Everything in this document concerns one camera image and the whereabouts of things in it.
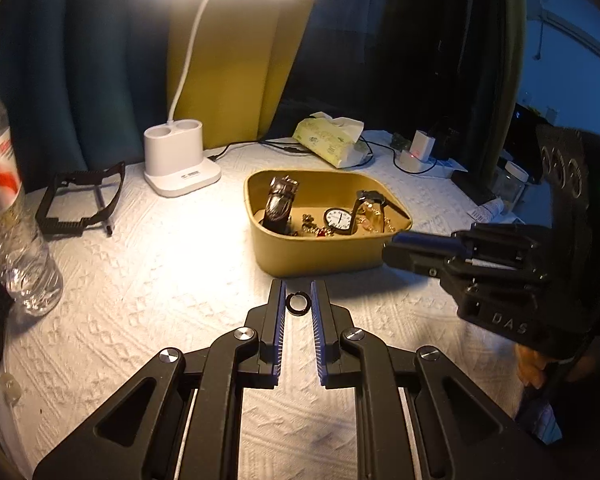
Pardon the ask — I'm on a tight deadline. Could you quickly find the clear plastic water bottle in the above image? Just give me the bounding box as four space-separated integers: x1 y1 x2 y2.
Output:
0 45 64 317

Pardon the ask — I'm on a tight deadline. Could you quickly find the red and white bead bracelet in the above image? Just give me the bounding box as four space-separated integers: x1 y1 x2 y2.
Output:
298 214 333 239

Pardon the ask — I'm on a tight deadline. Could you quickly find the black band watch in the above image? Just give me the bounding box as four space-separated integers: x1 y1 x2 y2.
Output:
352 189 399 234

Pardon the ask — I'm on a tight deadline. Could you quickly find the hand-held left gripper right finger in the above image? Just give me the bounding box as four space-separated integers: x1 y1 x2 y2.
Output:
310 279 571 480

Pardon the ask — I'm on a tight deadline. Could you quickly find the person's right hand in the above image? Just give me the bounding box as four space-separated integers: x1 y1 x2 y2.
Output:
516 342 556 391

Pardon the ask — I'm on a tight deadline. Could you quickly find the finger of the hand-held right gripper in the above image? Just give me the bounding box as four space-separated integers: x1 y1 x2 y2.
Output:
393 232 462 257
382 242 464 281

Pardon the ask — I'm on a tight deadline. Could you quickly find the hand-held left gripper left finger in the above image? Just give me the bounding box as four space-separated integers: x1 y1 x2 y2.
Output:
32 279 287 480

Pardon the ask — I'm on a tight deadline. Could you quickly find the white dial watch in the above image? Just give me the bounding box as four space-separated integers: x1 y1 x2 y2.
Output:
324 207 354 236

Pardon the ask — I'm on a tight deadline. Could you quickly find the yellow tissue pack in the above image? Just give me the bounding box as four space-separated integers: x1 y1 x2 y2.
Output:
292 111 376 170

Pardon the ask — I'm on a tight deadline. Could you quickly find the black charger cable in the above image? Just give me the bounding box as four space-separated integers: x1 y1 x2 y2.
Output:
360 140 407 169

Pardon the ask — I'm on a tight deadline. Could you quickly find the white power strip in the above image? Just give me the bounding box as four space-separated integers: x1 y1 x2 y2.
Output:
397 152 457 179

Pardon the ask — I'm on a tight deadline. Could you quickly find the clear jar with white lid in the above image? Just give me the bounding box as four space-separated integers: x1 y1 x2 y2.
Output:
500 161 530 207

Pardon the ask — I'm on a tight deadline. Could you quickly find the tan paper box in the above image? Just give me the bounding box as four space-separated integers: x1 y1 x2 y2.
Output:
244 170 413 278

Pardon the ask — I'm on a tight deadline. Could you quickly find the black ring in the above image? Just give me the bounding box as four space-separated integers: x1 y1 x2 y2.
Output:
286 291 311 316

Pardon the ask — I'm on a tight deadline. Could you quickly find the dark leather strap watch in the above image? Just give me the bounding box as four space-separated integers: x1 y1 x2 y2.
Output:
262 176 300 235

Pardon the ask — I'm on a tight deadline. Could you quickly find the blue curtain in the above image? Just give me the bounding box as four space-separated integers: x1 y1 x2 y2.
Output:
0 0 182 198

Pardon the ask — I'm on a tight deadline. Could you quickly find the white tube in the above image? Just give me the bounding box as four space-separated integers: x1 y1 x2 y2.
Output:
472 199 507 222

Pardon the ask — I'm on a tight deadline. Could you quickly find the white desk lamp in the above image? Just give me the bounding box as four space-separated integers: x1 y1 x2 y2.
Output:
135 0 310 199

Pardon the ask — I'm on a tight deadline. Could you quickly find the black plastic frame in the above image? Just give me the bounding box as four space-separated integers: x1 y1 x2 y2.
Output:
35 161 127 237

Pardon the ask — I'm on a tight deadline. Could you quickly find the black monitor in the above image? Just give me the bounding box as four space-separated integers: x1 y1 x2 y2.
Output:
505 102 557 184

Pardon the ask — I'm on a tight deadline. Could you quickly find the black lamp cable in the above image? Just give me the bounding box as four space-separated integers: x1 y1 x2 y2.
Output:
207 138 312 162

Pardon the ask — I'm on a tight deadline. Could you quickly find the dark curtain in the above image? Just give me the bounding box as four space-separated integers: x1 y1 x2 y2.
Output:
275 0 512 197

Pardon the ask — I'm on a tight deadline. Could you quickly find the yellow curtain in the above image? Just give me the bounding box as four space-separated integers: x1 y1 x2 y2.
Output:
167 0 331 154

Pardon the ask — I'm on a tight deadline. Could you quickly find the black pen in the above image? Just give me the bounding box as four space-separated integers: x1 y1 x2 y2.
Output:
95 187 114 237

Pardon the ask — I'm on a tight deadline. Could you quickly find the white charger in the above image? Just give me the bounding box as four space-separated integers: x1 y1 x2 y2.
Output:
410 130 436 162

